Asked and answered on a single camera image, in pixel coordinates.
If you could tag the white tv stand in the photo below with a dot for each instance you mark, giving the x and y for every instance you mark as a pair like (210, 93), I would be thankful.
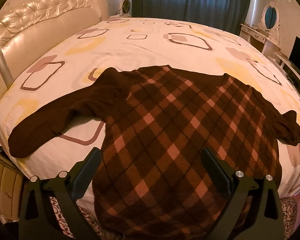
(291, 71)

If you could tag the oval vanity mirror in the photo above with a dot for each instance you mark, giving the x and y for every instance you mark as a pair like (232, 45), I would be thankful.
(270, 17)

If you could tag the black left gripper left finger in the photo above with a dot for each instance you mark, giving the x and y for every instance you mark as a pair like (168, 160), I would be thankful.
(37, 218)

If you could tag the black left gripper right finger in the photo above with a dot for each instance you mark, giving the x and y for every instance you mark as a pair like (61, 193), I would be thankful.
(253, 209)

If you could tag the dark blue window curtain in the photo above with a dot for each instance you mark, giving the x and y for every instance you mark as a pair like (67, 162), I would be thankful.
(226, 15)

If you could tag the brown argyle knit sweater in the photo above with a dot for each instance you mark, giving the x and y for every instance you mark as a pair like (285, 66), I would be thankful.
(151, 181)

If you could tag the floral patterned bed skirt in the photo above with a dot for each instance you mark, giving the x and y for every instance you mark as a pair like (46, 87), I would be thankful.
(288, 204)

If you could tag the white vanity dressing table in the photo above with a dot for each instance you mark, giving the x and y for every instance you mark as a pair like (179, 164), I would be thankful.
(267, 45)

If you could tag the cream tufted leather headboard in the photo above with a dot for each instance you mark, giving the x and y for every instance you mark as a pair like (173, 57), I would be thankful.
(30, 30)

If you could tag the patterned white bed sheet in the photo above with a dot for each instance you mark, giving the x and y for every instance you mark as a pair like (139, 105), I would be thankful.
(128, 44)

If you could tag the small round desk fan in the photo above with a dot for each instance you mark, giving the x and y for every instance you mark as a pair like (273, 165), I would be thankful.
(125, 6)

